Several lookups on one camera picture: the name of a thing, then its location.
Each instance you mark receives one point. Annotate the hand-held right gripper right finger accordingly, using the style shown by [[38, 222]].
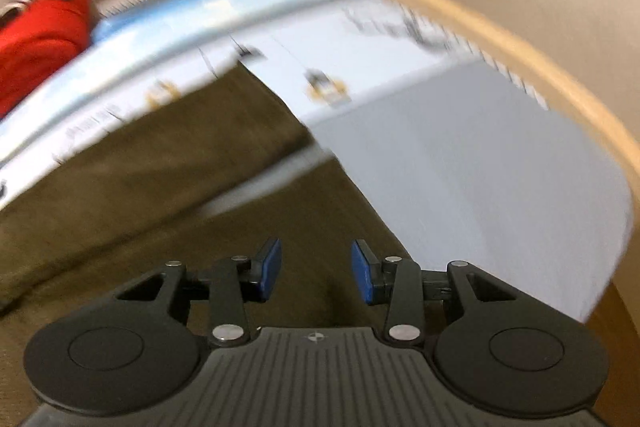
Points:
[[361, 272]]

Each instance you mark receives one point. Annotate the printed bed sheet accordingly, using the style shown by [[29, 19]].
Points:
[[450, 157]]

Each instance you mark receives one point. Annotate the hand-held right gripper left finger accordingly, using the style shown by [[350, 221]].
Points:
[[270, 269]]

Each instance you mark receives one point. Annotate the olive green pants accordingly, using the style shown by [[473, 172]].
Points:
[[150, 207]]

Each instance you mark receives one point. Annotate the red cloth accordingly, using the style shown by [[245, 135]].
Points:
[[40, 42]]

